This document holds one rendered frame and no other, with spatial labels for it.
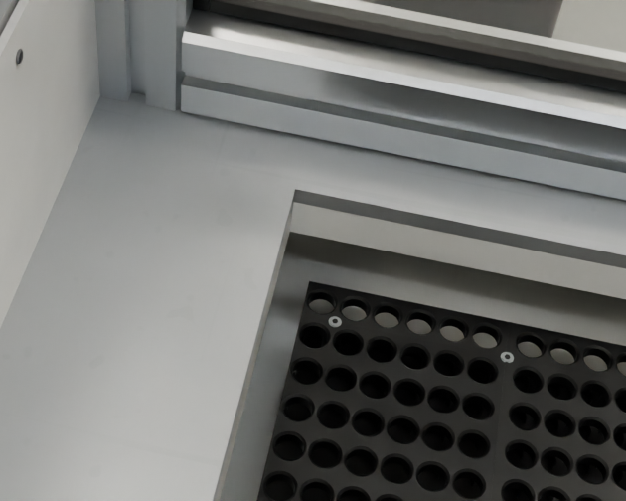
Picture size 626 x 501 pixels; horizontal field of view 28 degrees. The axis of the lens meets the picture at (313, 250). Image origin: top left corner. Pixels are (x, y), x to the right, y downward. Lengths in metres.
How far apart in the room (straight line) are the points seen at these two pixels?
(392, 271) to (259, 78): 0.16
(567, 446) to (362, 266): 0.17
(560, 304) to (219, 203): 0.21
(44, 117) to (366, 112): 0.13
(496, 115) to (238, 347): 0.14
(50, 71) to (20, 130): 0.03
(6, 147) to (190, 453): 0.12
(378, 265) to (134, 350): 0.20
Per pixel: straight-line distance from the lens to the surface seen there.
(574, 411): 0.52
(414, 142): 0.52
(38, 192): 0.48
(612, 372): 0.54
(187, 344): 0.46
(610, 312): 0.64
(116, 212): 0.50
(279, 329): 0.60
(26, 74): 0.44
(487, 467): 0.50
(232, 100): 0.52
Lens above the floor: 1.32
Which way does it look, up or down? 51 degrees down
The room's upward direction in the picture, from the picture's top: 8 degrees clockwise
